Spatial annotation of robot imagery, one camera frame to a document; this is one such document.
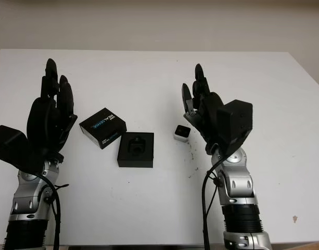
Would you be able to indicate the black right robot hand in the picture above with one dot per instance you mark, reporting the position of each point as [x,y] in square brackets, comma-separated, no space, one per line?
[208,114]

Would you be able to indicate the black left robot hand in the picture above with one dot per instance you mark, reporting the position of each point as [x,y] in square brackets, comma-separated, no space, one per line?
[44,122]

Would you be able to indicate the small silver black camera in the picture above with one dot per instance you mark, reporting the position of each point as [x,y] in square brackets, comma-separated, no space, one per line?
[180,130]

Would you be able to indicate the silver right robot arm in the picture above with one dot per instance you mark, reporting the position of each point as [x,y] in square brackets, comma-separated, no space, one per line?
[237,182]

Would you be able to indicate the black RealSense box lid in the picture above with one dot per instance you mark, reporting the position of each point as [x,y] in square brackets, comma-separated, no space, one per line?
[102,122]

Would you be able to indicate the black box base with insert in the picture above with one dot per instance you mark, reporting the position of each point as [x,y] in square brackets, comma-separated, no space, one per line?
[148,142]

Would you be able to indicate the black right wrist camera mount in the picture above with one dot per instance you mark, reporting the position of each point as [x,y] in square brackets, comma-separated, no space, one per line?
[236,122]

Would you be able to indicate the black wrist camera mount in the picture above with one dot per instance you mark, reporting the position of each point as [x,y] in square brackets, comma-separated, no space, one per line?
[236,122]
[11,145]

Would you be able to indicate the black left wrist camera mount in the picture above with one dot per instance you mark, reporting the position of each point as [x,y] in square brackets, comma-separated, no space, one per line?
[11,145]

